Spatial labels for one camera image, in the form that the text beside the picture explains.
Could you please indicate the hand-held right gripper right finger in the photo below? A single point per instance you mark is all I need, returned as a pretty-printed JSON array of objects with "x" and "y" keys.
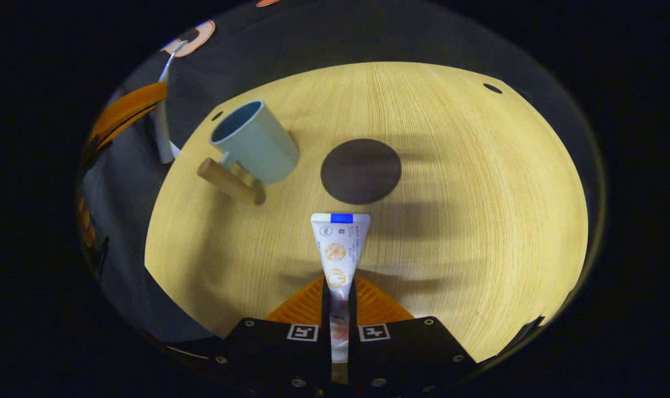
[{"x": 407, "y": 354}]

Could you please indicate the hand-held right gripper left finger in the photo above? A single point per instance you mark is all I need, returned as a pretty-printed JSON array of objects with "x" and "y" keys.
[{"x": 274, "y": 354}]

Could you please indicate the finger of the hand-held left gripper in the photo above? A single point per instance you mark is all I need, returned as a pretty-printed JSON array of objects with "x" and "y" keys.
[
  {"x": 86, "y": 221},
  {"x": 125, "y": 108}
]

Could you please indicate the white toothpaste tube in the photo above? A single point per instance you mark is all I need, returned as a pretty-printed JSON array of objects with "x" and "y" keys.
[{"x": 338, "y": 249}]

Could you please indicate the dark brown round coaster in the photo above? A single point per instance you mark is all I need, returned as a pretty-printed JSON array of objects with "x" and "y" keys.
[{"x": 361, "y": 171}]

